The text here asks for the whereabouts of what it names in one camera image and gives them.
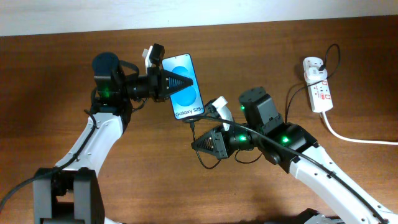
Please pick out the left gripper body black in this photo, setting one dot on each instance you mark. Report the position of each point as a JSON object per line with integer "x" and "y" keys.
{"x": 146, "y": 84}

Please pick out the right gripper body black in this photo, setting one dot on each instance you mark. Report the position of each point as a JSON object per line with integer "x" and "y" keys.
{"x": 222, "y": 143}

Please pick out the blue Galaxy smartphone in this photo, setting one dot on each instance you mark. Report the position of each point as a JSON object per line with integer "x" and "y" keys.
{"x": 186, "y": 102}

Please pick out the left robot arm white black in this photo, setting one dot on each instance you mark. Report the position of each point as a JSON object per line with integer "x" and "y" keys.
{"x": 69, "y": 192}

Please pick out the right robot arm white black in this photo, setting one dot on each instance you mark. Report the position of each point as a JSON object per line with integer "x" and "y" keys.
{"x": 292, "y": 148}

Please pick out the white charger adapter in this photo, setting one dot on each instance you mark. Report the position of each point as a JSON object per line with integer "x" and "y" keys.
{"x": 312, "y": 75}

